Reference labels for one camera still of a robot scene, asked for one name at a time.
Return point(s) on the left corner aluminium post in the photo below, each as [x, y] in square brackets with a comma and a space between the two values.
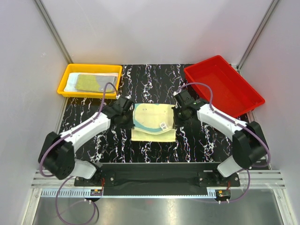
[52, 29]

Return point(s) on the teal patterned towel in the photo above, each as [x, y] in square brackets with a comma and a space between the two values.
[153, 123]

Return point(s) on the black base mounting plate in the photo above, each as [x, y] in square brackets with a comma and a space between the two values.
[199, 174]

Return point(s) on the left small electronics board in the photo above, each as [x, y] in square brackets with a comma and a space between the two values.
[96, 192]

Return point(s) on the right corner aluminium post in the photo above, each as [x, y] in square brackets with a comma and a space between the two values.
[262, 25]

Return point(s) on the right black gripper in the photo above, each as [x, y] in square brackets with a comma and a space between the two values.
[177, 108]

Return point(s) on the red plastic bin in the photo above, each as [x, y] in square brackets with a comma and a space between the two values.
[232, 94]

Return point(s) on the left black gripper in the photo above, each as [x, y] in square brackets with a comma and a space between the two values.
[131, 123]

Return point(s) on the aluminium frame rail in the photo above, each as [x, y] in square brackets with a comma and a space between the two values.
[257, 179]

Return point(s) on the right small electronics board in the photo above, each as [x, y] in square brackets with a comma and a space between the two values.
[223, 194]

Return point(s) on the corner aluminium post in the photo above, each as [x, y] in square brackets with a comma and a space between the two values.
[262, 25]
[52, 29]

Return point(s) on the small electronics board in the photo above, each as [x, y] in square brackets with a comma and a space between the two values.
[223, 194]
[96, 192]

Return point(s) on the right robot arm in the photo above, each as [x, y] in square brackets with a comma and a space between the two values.
[248, 141]

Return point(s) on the light blue towel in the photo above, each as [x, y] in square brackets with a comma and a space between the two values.
[68, 89]

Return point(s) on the yellow-green towel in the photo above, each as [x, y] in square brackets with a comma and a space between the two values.
[94, 83]

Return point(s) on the yellow plastic bin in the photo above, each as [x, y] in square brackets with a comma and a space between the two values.
[87, 68]

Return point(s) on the pink towel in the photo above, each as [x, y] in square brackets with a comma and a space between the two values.
[72, 79]

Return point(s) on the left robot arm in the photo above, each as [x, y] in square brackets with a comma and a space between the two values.
[57, 156]

